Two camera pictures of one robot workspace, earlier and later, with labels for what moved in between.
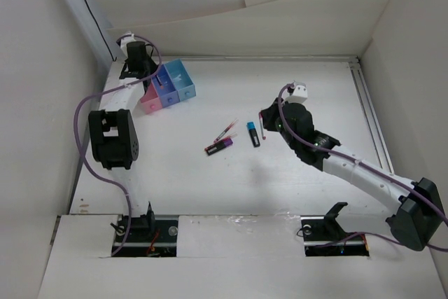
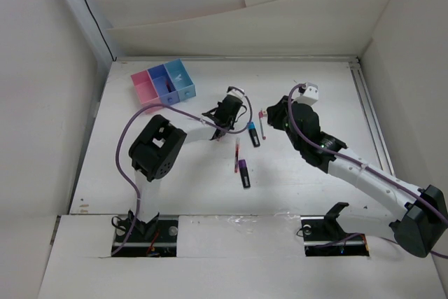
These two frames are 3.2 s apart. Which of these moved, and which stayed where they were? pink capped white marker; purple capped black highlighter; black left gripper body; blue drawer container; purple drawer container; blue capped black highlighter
Moved: black left gripper body; purple capped black highlighter
Stayed: purple drawer container; blue capped black highlighter; blue drawer container; pink capped white marker
